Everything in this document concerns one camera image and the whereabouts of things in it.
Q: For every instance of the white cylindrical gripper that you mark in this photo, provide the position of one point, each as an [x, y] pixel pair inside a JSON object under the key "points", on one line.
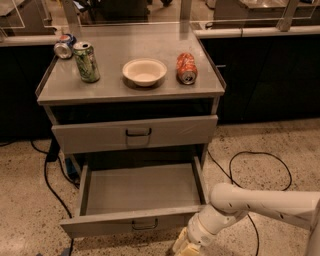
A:
{"points": [[197, 232]]}

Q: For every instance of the grey drawer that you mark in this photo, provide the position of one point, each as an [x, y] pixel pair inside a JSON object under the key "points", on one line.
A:
{"points": [[145, 198], [134, 134]]}

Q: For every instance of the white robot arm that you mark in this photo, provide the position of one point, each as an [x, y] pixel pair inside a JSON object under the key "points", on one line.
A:
{"points": [[228, 204]]}

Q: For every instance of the grey top drawer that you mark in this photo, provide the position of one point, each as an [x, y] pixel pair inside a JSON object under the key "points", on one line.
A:
{"points": [[134, 134]]}

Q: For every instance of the grey metal drawer cabinet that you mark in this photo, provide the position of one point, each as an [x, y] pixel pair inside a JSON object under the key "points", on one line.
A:
{"points": [[69, 100]]}

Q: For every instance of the orange soda can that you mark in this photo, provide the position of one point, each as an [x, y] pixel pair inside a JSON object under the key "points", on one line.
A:
{"points": [[186, 68]]}

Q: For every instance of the white paper bowl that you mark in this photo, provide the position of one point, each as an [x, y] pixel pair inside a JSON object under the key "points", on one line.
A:
{"points": [[144, 72]]}

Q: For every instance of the green soda can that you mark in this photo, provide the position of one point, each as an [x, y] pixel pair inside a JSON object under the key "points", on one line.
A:
{"points": [[86, 62]]}

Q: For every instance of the blue red soda can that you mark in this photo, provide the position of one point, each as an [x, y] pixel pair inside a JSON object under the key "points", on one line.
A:
{"points": [[63, 48]]}

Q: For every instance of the white counter rail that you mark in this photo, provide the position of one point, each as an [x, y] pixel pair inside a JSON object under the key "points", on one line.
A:
{"points": [[256, 32]]}

